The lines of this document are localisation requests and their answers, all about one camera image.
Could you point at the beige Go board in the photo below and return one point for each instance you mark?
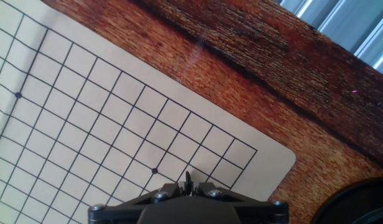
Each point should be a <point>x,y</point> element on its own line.
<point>101,109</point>

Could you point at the black round stone bowl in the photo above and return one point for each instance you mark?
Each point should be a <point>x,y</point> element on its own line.
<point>350,202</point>

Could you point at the black Go stone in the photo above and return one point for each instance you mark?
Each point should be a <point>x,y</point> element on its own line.
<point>188,183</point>

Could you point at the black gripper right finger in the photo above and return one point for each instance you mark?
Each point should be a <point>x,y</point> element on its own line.
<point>256,208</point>

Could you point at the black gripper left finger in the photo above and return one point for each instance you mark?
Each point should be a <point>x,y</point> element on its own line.
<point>126,207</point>

